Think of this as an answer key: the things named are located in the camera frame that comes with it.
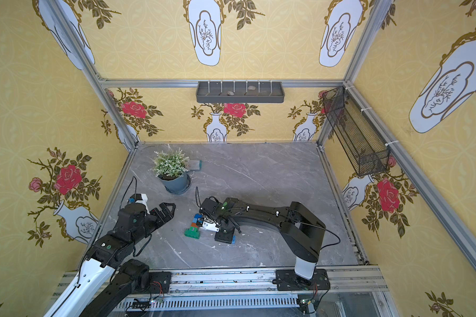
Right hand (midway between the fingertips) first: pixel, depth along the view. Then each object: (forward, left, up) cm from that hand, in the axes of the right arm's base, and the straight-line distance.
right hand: (225, 235), depth 82 cm
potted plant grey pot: (+20, +24, +5) cm, 32 cm away
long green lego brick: (+1, +14, 0) cm, 14 cm away
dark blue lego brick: (+9, +14, -2) cm, 17 cm away
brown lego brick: (+5, +15, -2) cm, 16 cm away
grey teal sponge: (+39, +21, -2) cm, 44 cm away
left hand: (+5, +21, +12) cm, 24 cm away
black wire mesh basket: (+30, -60, +20) cm, 70 cm away
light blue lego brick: (+6, +14, -1) cm, 15 cm away
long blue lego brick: (-4, -4, +9) cm, 11 cm away
